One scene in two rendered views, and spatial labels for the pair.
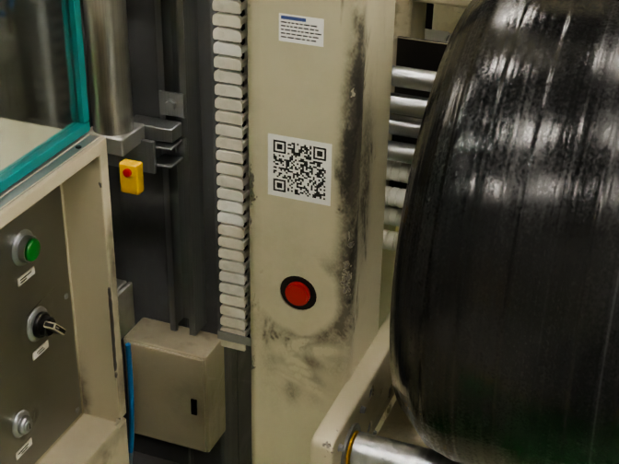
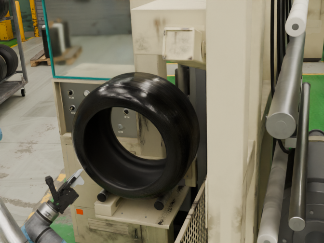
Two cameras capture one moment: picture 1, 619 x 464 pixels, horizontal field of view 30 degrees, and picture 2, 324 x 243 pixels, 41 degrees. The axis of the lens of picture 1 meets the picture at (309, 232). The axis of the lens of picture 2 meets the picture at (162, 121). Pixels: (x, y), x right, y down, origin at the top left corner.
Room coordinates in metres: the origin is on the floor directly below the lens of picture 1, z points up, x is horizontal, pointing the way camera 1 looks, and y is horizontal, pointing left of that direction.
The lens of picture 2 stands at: (1.20, -2.10, 1.94)
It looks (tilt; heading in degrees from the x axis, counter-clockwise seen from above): 22 degrees down; 88
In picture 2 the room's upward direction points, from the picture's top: 3 degrees counter-clockwise
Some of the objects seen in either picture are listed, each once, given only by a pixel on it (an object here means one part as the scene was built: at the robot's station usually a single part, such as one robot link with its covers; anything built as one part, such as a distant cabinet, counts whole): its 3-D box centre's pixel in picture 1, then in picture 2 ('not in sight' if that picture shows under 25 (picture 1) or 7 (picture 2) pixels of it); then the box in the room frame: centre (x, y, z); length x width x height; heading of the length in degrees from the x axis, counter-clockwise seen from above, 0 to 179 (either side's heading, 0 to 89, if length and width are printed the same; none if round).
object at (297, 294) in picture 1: (298, 292); not in sight; (1.15, 0.01, 1.06); 0.03 x 0.02 x 0.03; 69
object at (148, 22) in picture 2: not in sight; (192, 18); (1.37, -0.48, 1.71); 0.61 x 0.25 x 0.15; 69
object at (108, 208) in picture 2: not in sight; (117, 190); (1.01, -0.21, 0.83); 0.36 x 0.09 x 0.06; 69
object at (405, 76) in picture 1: (435, 153); not in sight; (1.57, -0.19, 1.05); 0.20 x 0.15 x 0.30; 69
